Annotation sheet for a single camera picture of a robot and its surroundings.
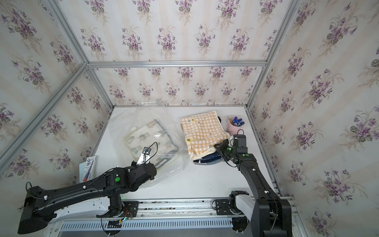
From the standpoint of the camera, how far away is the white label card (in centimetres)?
81

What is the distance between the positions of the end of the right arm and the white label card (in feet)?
2.43

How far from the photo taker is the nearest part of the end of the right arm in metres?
0.60

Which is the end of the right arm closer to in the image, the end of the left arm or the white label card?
the end of the left arm
